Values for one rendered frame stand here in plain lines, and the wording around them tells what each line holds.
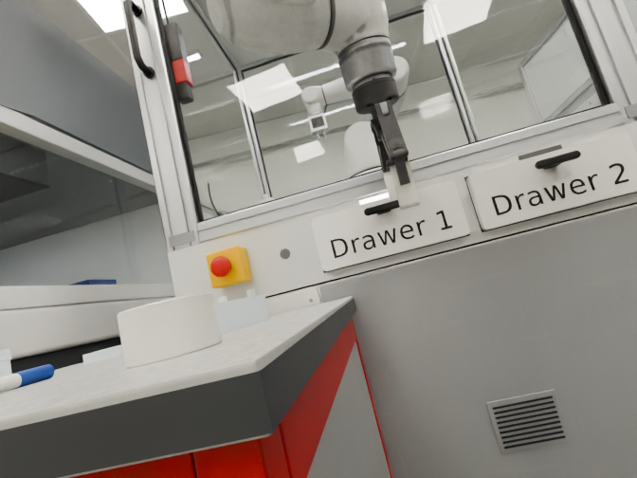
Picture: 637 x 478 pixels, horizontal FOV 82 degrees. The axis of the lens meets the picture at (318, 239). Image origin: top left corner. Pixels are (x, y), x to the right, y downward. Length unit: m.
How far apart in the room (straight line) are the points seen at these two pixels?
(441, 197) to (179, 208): 0.55
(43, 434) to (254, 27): 0.51
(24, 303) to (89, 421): 0.86
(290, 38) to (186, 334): 0.45
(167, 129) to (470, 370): 0.81
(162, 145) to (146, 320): 0.68
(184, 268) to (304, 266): 0.26
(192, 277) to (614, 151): 0.85
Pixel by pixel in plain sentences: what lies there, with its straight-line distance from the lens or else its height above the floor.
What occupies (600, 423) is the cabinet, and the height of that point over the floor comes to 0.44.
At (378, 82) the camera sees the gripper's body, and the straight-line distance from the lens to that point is 0.65.
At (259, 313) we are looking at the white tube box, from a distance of 0.55.
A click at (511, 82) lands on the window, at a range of 0.90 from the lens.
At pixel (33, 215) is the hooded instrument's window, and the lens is 1.16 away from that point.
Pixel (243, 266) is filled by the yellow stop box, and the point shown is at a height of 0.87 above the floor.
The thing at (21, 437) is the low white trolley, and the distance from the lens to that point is 0.21.
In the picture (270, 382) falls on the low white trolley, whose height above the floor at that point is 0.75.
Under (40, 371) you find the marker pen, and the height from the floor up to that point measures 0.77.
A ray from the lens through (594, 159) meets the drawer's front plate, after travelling 0.85.
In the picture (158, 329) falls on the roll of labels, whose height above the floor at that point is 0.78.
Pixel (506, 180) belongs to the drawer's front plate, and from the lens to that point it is 0.79.
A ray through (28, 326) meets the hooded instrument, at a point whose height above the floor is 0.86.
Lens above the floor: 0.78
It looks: 8 degrees up
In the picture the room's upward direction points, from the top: 14 degrees counter-clockwise
